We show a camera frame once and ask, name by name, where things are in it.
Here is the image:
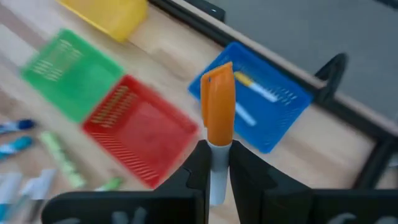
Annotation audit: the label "yellow plastic basket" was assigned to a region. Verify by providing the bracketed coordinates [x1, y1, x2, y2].
[55, 0, 149, 44]

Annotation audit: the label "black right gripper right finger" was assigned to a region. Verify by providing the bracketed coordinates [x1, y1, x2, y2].
[229, 140, 398, 224]

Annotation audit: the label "markers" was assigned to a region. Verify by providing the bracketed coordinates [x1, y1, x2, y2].
[232, 70, 280, 104]

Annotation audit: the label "black curved cable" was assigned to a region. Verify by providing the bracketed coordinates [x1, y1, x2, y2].
[313, 52, 349, 105]

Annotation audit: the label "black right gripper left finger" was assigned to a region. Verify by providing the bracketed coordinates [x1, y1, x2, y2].
[42, 139, 212, 224]

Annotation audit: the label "red plastic basket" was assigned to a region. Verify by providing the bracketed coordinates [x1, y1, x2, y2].
[81, 74, 200, 190]

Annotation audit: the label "black table edge rail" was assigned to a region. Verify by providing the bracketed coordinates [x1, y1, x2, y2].
[148, 0, 398, 190]

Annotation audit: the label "light green highlighter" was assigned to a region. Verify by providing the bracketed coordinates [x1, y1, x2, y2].
[39, 131, 87, 190]

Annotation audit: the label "blue plastic basket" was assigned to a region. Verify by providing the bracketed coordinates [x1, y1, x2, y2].
[187, 41, 314, 155]

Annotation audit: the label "green Expo marker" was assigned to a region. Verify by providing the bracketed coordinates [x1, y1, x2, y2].
[94, 176, 124, 192]

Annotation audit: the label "green plastic basket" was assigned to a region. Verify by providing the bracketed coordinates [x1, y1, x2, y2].
[19, 27, 126, 124]

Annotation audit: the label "orange-capped white pen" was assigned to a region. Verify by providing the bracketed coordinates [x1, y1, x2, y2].
[200, 61, 236, 207]

